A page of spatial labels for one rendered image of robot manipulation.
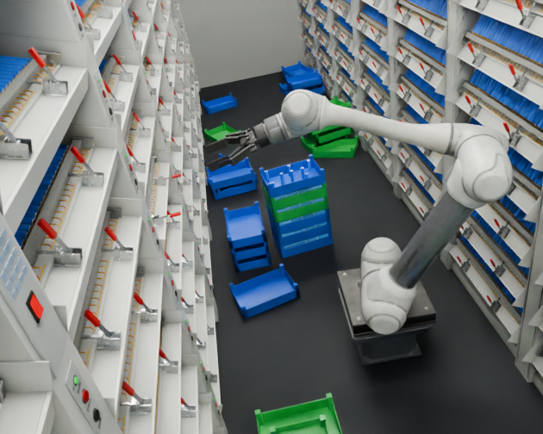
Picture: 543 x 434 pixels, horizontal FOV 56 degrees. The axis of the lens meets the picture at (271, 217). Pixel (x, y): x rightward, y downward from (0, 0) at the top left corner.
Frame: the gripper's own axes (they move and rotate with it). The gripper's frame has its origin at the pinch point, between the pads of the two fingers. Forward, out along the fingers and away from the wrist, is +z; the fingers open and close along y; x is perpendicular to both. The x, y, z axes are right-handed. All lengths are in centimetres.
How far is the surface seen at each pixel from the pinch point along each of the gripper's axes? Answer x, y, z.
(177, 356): -27, -53, 26
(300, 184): -65, 70, -23
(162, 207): -7.9, -4.1, 21.8
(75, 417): 23, -109, 14
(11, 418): 31, -114, 15
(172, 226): -24.9, 11.2, 27.1
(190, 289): -46, -3, 30
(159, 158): -5.5, 29.9, 23.1
